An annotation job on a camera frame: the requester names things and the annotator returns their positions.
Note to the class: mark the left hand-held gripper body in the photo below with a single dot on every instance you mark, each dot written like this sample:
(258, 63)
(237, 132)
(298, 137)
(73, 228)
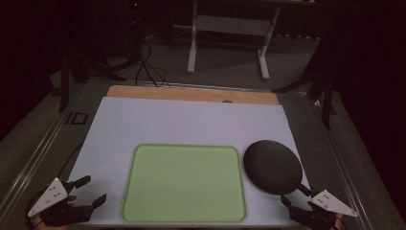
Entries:
(51, 195)

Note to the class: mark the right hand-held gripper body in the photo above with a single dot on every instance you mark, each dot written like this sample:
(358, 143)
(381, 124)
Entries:
(328, 204)

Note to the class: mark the black round mat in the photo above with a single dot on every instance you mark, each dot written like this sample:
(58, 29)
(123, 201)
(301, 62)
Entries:
(273, 166)

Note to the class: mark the person's left hand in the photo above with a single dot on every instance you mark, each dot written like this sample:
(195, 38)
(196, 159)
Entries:
(71, 199)

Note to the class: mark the person's right hand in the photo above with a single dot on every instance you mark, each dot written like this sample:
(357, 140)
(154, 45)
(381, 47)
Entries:
(338, 222)

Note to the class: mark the black floor socket box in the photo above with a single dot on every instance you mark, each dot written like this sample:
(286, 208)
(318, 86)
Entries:
(76, 118)

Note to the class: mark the green rectangular tray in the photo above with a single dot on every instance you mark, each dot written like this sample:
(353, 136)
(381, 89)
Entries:
(183, 183)

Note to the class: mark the black metal stand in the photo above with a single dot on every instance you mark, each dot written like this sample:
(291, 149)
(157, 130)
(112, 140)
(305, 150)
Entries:
(325, 89)
(65, 83)

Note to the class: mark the white table sheet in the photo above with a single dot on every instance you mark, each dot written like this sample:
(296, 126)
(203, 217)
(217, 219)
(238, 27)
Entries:
(178, 123)

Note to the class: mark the metal floor rail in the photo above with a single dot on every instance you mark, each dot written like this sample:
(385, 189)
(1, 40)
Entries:
(346, 166)
(35, 159)

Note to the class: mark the white metal table frame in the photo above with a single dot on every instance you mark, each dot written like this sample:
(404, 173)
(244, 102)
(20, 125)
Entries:
(230, 25)

